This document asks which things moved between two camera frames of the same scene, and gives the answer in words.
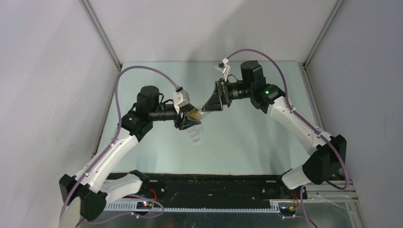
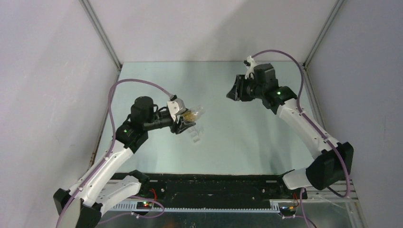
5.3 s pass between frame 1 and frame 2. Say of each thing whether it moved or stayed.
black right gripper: moved
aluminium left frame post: stayed
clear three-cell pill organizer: stayed
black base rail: stayed
